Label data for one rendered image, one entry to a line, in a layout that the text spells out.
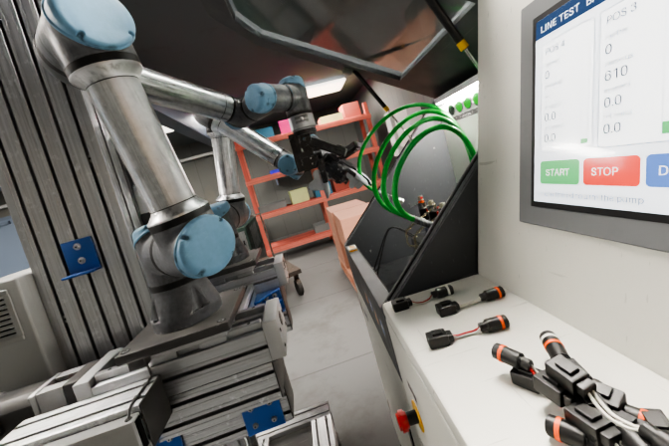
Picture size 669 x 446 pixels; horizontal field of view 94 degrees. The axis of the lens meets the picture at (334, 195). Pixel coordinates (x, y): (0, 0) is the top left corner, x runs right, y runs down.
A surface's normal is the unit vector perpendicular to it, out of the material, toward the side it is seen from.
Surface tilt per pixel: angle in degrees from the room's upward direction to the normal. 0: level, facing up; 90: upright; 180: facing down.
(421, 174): 90
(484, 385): 0
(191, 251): 98
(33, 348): 90
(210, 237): 98
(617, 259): 76
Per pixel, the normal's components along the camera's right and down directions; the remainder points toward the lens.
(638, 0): -1.00, 0.04
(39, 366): 0.14, 0.04
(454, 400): -0.26, -0.96
